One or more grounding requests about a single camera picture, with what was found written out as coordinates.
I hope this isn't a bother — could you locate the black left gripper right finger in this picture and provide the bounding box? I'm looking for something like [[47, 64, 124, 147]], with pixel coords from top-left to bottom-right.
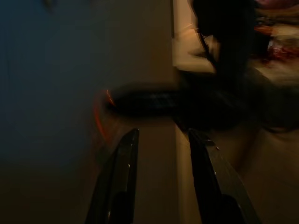
[[187, 128, 260, 224]]

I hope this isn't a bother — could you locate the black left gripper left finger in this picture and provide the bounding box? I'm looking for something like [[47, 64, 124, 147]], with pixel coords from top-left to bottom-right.
[[84, 127, 140, 224]]

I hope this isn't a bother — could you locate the black robot leg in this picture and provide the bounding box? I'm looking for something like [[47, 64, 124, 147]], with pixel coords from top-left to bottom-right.
[[190, 0, 269, 98]]

